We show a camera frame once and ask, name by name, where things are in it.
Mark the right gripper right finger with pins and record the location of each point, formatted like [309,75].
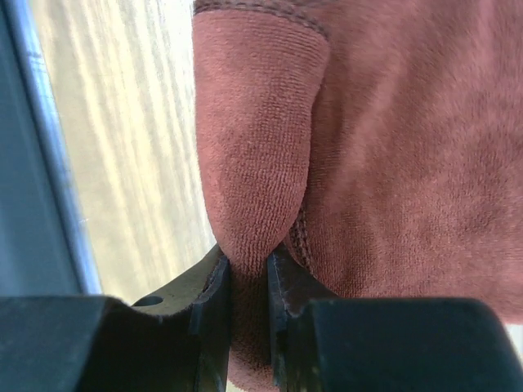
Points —
[322,342]

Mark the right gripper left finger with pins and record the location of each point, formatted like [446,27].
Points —
[174,339]

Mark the brown towel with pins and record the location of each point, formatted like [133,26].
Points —
[380,141]

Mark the aluminium frame rail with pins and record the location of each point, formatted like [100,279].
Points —
[44,244]

